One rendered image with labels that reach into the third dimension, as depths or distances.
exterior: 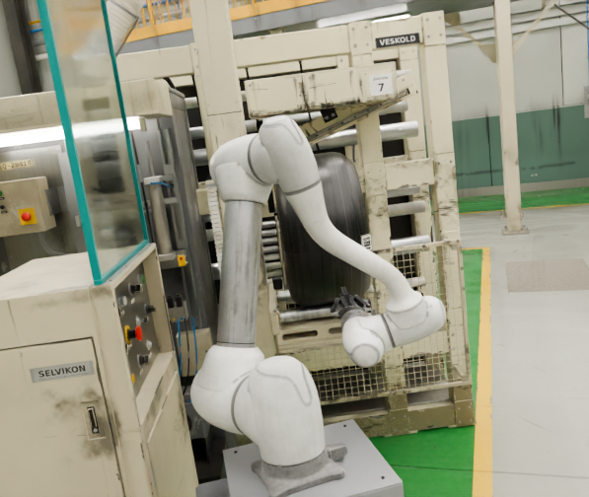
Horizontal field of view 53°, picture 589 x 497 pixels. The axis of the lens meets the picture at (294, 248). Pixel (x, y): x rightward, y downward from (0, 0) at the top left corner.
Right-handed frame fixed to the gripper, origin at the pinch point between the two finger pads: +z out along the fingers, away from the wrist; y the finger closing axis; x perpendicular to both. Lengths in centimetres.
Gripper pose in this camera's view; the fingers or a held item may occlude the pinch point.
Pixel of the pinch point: (344, 294)
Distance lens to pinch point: 194.6
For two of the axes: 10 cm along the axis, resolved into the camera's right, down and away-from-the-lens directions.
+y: -9.9, 1.3, -0.2
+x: 1.2, 9.4, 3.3
